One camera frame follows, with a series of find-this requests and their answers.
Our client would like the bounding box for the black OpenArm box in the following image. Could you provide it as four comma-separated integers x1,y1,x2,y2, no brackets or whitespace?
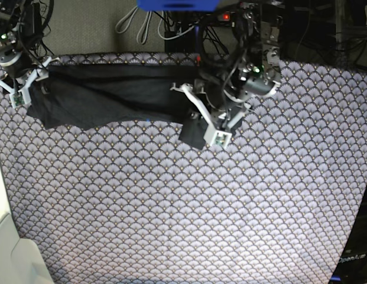
329,186,367,283

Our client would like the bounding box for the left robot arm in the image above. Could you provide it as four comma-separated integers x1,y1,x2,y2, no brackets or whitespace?
171,1,282,149

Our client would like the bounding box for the black power strip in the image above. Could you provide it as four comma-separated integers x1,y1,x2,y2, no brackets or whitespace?
216,11,237,25

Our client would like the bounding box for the grey looped cable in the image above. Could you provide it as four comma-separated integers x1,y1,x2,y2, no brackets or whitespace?
115,8,154,45

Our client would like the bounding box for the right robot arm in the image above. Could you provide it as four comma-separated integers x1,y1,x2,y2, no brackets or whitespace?
0,1,59,108

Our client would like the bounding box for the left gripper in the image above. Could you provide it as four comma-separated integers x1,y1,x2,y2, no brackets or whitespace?
170,70,281,148

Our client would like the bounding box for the dark grey T-shirt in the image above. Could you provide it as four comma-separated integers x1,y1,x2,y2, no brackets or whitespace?
27,64,207,150

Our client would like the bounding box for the fan-patterned table cloth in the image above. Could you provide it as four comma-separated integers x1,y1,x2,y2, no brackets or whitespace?
0,62,367,283

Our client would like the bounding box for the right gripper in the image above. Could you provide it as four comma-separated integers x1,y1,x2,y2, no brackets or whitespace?
0,50,49,108

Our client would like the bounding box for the white plastic bin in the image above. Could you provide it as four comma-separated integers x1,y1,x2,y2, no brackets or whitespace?
0,167,53,283

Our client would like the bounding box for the blue mount plate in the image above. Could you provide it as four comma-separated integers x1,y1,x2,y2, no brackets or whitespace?
137,0,219,12

